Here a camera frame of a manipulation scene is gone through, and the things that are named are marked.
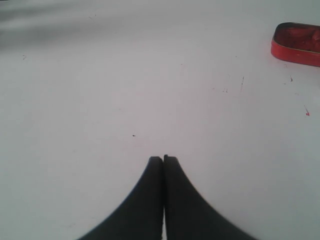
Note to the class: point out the red ink tin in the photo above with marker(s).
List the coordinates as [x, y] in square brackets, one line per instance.
[297, 43]

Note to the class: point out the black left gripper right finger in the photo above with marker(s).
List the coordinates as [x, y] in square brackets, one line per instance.
[188, 216]

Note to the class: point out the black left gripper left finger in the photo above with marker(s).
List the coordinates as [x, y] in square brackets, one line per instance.
[140, 215]

